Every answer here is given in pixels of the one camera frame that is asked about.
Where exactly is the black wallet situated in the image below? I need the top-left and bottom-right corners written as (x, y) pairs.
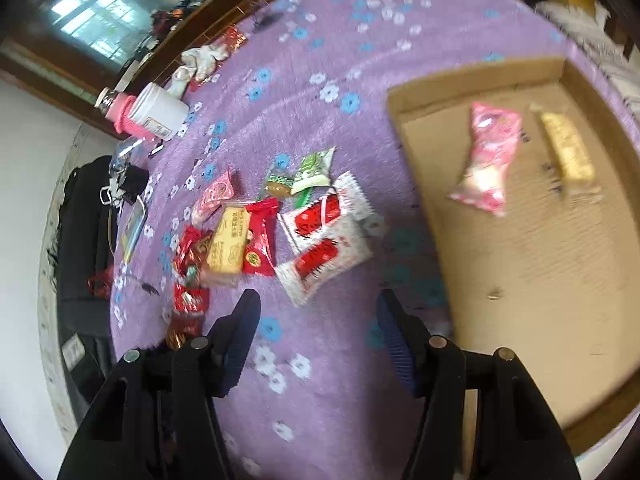
top-left (117, 165), bottom-right (151, 206)

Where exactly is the red packet with green mark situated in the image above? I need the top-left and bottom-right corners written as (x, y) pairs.
top-left (240, 197), bottom-right (280, 278)

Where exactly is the wooden glass cabinet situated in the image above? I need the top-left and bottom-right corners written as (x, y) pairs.
top-left (0, 0), bottom-right (311, 126)

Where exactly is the black backpack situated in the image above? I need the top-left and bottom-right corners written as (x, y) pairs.
top-left (54, 155), bottom-right (121, 401)

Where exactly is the small pink snack packet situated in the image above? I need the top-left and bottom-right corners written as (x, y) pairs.
top-left (191, 169), bottom-right (236, 226)

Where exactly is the pink cup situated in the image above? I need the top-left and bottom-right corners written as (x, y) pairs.
top-left (95, 87), bottom-right (146, 138)

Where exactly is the green and white snack packet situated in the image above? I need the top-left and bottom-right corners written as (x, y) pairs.
top-left (290, 146), bottom-right (337, 196)

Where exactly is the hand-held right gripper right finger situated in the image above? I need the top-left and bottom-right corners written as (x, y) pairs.
top-left (376, 287), bottom-right (583, 480)

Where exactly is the green and brown candy packet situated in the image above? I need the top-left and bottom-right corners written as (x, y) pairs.
top-left (263, 162), bottom-right (296, 198)

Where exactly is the white crumpled cloth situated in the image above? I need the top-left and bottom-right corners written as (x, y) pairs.
top-left (170, 44), bottom-right (232, 96)

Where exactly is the small black stand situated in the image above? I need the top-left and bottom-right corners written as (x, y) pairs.
top-left (252, 0), bottom-right (291, 33)

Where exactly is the colourful booklet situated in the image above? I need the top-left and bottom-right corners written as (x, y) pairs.
top-left (120, 200), bottom-right (148, 263)

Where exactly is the red patterned packet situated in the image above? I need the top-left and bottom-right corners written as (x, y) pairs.
top-left (192, 26), bottom-right (249, 86)

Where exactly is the small red snack packet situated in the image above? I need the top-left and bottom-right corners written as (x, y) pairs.
top-left (172, 282), bottom-right (211, 317)

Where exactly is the purple floral blanket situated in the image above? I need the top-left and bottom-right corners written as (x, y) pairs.
top-left (107, 0), bottom-right (640, 480)

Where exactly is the large pink snack packet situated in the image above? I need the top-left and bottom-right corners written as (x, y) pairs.
top-left (447, 101), bottom-right (523, 218)

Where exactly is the white plastic jar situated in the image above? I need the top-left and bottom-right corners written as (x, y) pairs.
top-left (131, 81), bottom-right (190, 142)

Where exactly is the red plastic bag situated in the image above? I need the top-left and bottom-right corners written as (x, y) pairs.
top-left (87, 265), bottom-right (117, 301)

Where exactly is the yellow cake packet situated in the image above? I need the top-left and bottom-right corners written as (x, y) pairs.
top-left (530, 102), bottom-right (603, 203)
top-left (200, 201), bottom-right (253, 288)

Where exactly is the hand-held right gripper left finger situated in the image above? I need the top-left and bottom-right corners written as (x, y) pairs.
top-left (57, 287), bottom-right (263, 480)

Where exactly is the dark red snack bag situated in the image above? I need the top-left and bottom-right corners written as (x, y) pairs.
top-left (172, 225), bottom-right (216, 286)

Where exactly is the white and red snack packet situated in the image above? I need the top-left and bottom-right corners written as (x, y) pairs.
top-left (277, 171), bottom-right (373, 256)
top-left (274, 232), bottom-right (376, 308)

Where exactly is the shallow cardboard box tray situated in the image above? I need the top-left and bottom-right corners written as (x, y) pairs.
top-left (387, 55), bottom-right (640, 456)

